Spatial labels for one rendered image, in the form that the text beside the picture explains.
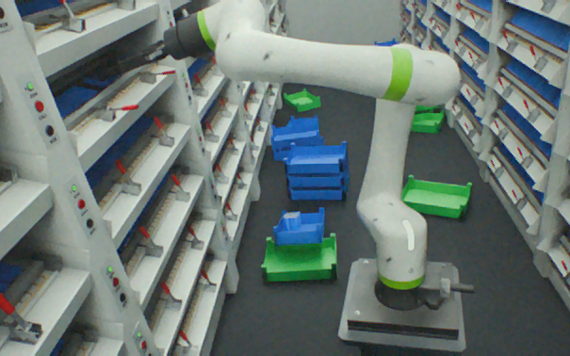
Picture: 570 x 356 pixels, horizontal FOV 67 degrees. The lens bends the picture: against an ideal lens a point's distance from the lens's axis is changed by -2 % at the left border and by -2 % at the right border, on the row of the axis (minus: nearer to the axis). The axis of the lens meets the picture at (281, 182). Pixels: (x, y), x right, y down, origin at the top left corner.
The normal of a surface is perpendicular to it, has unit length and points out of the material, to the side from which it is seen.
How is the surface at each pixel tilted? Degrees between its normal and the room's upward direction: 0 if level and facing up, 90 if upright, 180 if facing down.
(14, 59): 90
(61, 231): 90
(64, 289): 19
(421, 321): 4
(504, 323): 0
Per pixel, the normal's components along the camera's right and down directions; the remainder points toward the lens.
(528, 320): -0.15, -0.86
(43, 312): 0.18, -0.84
